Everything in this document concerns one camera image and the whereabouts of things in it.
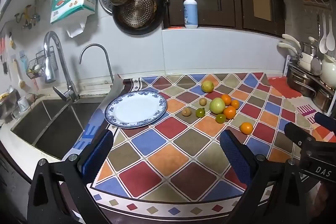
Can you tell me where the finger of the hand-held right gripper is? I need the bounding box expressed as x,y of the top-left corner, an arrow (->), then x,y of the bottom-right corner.
314,112 -> 336,132
284,122 -> 317,159

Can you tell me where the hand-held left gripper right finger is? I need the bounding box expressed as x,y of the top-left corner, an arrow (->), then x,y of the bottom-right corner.
219,130 -> 307,224

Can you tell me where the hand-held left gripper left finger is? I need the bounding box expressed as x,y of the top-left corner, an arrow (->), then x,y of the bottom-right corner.
27,129 -> 114,224

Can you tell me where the large green guava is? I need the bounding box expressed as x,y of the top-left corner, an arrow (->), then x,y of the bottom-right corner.
209,97 -> 226,114

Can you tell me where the blue patterned white plate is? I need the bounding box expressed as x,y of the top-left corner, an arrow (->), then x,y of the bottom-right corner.
104,91 -> 168,128

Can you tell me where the small yellow-green guava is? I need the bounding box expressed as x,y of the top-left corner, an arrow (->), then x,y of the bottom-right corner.
201,80 -> 214,93

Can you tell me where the person's right hand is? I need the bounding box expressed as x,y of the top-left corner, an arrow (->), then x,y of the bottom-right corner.
318,183 -> 331,211

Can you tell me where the small stainless steel pot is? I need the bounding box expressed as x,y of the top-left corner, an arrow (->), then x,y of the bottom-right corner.
312,82 -> 335,113

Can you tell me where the wide stainless steel pot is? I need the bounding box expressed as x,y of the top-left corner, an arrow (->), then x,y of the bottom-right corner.
286,65 -> 317,98

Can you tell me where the red patterned mat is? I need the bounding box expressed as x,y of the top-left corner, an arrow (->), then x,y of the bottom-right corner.
267,76 -> 302,99

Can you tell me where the white ceramic teapot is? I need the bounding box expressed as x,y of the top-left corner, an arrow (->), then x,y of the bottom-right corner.
321,53 -> 336,88

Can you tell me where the colourful diamond pattern tablecloth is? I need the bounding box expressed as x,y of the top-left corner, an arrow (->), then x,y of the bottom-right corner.
63,72 -> 336,224

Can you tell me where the stainless steel sink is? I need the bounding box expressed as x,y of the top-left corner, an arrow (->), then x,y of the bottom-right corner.
10,98 -> 105,161

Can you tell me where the steel ladle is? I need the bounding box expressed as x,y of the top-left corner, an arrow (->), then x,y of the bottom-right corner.
311,14 -> 323,76

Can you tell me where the steel pot with lid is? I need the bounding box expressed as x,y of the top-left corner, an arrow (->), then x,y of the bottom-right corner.
301,36 -> 319,57

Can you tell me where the white cup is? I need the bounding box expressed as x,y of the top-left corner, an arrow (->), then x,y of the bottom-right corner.
17,97 -> 29,111

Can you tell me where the large chrome kitchen faucet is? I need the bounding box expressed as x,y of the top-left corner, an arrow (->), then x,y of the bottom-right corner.
43,31 -> 80,102

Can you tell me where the thin gooseneck faucet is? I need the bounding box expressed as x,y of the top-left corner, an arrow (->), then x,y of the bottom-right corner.
79,43 -> 114,83

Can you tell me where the white pump soap bottle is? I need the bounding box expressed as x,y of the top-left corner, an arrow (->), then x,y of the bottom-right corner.
183,0 -> 198,29

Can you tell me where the wooden handle dish brush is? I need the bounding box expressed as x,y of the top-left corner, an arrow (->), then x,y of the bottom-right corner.
13,59 -> 28,88

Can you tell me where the black wire wall basket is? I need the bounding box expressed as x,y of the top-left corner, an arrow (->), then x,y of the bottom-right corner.
27,46 -> 59,80

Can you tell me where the chrome wall water valve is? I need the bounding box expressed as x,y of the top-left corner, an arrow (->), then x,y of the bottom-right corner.
32,0 -> 42,23

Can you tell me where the yellow wall water valve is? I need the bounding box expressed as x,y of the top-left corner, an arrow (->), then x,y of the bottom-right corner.
14,5 -> 33,30

